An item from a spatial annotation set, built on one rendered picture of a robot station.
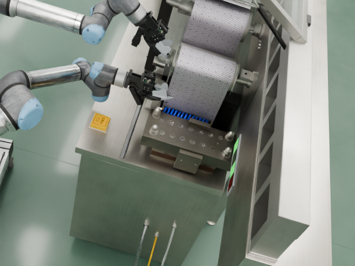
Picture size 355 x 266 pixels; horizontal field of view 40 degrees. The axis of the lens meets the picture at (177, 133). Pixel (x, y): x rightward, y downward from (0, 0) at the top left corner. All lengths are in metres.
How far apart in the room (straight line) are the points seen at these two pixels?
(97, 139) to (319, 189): 0.99
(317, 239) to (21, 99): 1.14
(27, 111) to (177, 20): 1.25
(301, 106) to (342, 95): 2.93
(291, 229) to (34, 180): 2.09
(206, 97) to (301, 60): 0.59
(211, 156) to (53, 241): 1.19
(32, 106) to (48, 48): 1.97
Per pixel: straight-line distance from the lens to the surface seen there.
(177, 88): 2.06
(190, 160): 2.05
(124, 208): 2.39
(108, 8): 1.95
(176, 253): 2.66
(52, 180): 3.08
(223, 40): 2.17
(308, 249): 1.46
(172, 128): 2.08
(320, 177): 1.62
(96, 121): 2.17
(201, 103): 2.10
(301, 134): 1.39
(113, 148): 2.12
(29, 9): 1.94
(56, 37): 3.93
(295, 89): 1.50
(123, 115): 2.25
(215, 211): 2.97
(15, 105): 1.90
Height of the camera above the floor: 2.59
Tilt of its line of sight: 49 degrees down
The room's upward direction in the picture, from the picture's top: 21 degrees clockwise
